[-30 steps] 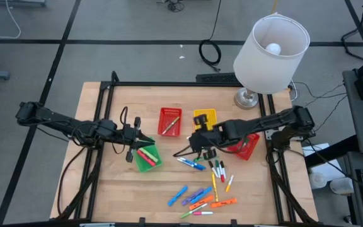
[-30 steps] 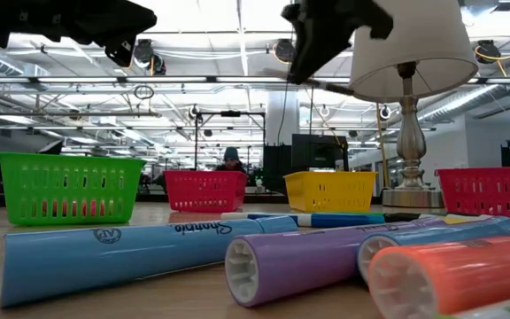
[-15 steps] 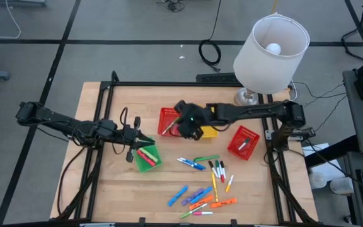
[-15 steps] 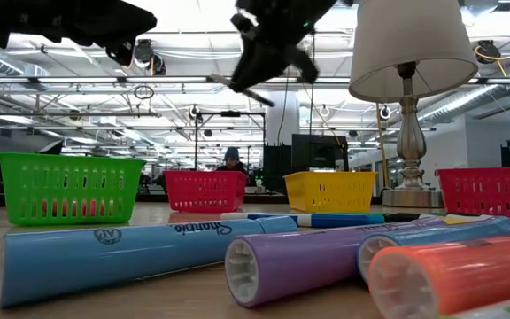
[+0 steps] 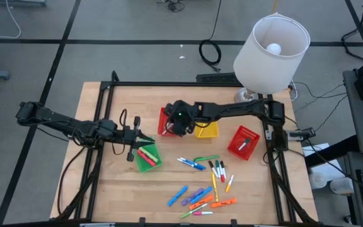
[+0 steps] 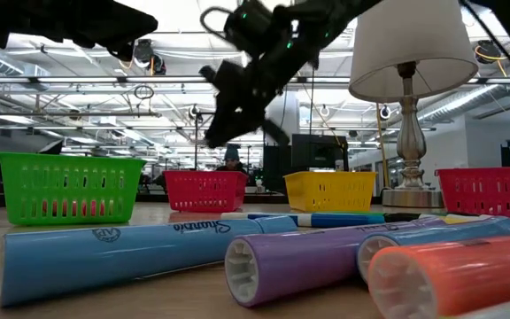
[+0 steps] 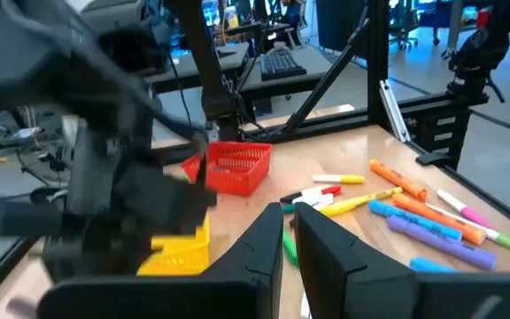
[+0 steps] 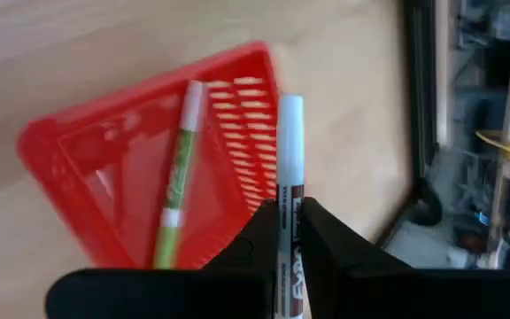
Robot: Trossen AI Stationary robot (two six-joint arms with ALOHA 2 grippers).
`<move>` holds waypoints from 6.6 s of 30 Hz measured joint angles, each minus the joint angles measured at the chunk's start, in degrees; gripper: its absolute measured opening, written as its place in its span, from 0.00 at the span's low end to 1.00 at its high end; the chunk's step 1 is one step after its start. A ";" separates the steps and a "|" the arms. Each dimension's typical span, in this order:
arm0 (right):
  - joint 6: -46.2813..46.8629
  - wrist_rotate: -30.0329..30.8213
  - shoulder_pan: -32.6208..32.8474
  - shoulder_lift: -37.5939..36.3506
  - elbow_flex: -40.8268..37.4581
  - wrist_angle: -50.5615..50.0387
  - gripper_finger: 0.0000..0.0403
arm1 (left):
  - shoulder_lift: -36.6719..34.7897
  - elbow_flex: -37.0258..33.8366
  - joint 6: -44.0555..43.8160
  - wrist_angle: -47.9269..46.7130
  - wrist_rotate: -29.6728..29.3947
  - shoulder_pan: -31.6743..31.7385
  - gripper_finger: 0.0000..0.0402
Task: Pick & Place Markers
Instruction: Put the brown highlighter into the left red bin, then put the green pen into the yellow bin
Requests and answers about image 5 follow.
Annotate light blue Expo marker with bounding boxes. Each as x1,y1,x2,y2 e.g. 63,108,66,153
180,156,207,170

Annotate black power strip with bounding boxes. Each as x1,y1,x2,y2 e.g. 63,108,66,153
195,72,243,85

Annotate purple Sharpie highlighter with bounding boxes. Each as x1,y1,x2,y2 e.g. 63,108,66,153
180,187,205,207

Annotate red plastic slotted basket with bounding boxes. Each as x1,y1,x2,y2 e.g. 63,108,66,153
157,107,178,137
227,125,261,161

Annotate black desk leg bar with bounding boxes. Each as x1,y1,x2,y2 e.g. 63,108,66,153
304,134,360,168

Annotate pink Sharpie highlighter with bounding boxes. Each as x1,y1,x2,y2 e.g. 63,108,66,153
136,148,157,167

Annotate dark blue Expo marker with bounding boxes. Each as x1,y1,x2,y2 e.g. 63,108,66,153
176,158,204,172

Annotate long black hanging cable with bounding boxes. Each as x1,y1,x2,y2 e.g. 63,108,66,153
198,0,223,73

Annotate silver lamp with white shade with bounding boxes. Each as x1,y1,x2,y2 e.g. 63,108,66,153
233,12,311,104

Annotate thin green highlighter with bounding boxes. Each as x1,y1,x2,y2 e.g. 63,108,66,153
193,154,221,163

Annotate grey metal bar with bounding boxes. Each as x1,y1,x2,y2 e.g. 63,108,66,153
0,0,47,7

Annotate white paper sheet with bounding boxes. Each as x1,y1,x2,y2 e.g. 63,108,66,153
301,142,348,183

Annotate yellow plastic slotted basket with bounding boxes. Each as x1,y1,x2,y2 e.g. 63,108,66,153
195,121,219,139

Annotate pale yellow Sharpie highlighter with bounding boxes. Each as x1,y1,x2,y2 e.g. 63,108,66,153
139,145,159,164

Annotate white floor cable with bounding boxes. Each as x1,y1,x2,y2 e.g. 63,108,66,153
0,0,22,40

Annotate white cup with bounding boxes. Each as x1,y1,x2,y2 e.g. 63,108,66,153
308,172,328,190

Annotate tangled black cables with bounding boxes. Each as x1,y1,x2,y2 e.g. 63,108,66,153
156,0,186,13

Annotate black Sharpie marker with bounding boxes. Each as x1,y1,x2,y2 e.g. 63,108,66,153
208,160,220,178

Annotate blue Sharpie highlighter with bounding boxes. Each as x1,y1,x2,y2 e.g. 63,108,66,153
167,185,189,207
189,185,214,205

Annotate black aluminium table frame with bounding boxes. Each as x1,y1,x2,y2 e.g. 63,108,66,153
56,70,320,225

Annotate small orange yellow marker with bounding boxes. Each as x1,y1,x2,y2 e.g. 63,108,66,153
224,174,235,193

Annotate green plastic slotted basket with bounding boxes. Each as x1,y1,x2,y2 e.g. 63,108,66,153
133,138,163,173

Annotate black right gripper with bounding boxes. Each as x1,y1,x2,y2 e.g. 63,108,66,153
164,100,199,137

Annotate white plastic object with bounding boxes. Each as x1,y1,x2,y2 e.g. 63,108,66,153
329,176,355,195

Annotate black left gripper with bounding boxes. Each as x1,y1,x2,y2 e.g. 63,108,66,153
118,115,156,163

